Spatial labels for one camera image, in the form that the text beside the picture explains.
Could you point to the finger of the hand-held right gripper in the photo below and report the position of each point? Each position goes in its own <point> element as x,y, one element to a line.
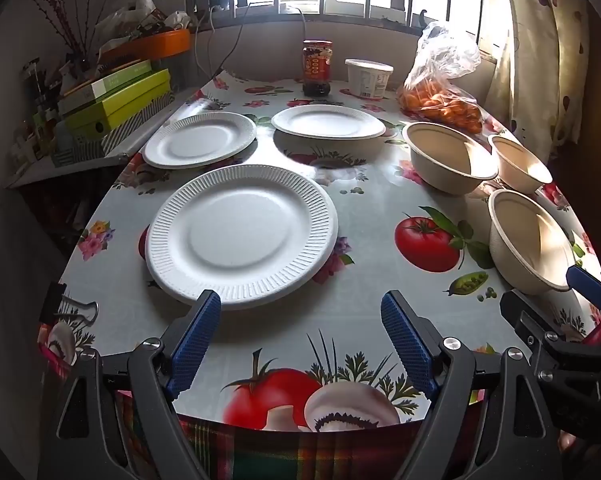
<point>585,282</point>
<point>520,317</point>

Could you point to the black binder clip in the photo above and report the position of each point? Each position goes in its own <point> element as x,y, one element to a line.
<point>53,300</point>

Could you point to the plaid cloth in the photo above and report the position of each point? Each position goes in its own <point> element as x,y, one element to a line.
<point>305,455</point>

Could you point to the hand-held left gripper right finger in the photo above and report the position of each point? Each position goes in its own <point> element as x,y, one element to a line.
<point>405,345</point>

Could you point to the spotted curtain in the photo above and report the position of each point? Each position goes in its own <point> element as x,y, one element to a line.
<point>545,50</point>

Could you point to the dried twigs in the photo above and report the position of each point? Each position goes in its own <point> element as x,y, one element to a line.
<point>65,15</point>

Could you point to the pale green flat box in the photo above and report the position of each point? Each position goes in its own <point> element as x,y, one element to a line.
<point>110,82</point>

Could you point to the white foam plate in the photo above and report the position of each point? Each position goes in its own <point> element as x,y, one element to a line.
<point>240,235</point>
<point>200,140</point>
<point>325,121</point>

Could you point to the striped box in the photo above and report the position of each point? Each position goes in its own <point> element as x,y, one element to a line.
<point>95,142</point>

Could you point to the clear bag of oranges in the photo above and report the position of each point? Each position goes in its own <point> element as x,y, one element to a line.
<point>440,95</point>

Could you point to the white plastic bag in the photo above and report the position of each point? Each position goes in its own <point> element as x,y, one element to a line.
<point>130,10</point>

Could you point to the red label sauce jar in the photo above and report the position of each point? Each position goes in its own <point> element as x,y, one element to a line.
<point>316,67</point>

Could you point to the lime green box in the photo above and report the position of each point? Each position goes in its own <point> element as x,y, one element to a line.
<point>125,102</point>

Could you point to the white plastic tub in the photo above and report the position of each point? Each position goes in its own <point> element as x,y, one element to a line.
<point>368,77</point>

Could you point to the white side table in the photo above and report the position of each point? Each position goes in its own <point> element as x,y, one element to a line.
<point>145,130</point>

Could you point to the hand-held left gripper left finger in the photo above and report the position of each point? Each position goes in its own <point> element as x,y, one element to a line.
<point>195,345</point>

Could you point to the beige paper bowl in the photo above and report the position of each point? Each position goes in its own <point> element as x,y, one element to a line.
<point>518,160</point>
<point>445,152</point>
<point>525,240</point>

